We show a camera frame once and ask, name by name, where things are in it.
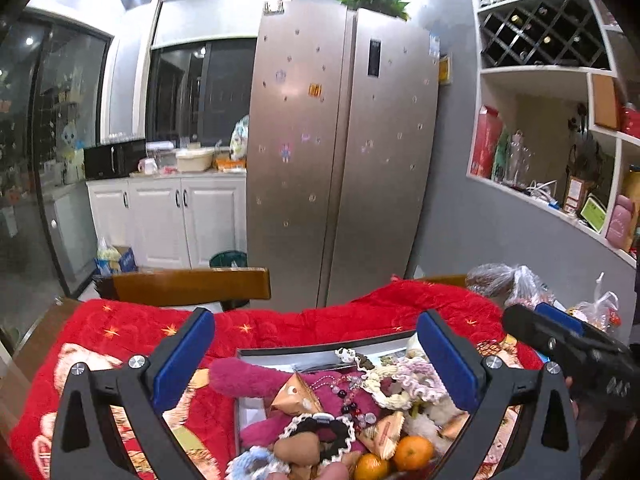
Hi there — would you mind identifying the clear plastic bag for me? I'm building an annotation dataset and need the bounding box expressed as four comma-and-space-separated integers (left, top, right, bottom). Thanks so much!
465, 263, 555, 309

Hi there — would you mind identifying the red teddy bear blanket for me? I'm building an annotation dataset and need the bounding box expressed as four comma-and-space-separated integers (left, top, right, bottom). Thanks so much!
8, 278, 547, 480

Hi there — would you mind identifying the magenta fuzzy scrunchie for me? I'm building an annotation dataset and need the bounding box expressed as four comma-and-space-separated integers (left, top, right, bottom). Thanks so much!
208, 358, 291, 398

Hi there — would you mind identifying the pink cream knitted scrunchie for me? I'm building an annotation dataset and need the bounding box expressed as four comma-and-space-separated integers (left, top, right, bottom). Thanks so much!
361, 356, 447, 411

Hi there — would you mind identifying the upper orange mandarin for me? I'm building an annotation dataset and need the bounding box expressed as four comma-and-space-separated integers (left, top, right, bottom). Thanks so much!
393, 436, 435, 471

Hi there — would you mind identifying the orange mandarin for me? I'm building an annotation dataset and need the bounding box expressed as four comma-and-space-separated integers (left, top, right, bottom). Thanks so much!
352, 453, 392, 480
393, 436, 435, 471

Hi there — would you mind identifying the wooden chair back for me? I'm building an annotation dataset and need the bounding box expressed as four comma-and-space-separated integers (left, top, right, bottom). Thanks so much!
94, 268, 271, 308

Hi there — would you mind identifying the blue white knitted scrunchie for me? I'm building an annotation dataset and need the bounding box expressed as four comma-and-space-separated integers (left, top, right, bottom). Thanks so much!
226, 446, 291, 480

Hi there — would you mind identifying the lower orange mandarin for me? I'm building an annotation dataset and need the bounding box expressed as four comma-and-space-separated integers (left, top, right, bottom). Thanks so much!
352, 453, 392, 480

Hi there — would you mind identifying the white kitchen cabinet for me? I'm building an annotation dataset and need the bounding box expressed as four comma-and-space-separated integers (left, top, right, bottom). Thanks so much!
87, 171, 247, 269

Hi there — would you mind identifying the black rectangular tray box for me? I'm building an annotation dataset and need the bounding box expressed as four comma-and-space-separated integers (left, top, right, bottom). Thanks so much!
232, 329, 522, 480

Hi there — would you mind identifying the black microwave oven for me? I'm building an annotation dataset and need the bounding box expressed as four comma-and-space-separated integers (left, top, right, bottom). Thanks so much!
84, 139, 146, 180

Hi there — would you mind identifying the cream plastic basin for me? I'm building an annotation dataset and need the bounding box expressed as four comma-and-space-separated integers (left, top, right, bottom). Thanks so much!
176, 148, 215, 172

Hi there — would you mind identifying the silver double door refrigerator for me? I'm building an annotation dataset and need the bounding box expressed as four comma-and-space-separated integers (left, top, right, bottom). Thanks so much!
246, 2, 439, 312

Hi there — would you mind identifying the glass sliding door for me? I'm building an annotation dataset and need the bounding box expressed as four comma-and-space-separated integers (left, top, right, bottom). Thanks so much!
1, 11, 111, 350

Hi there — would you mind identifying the white wall shelf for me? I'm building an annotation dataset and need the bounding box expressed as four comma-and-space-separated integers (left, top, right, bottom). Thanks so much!
466, 0, 639, 268

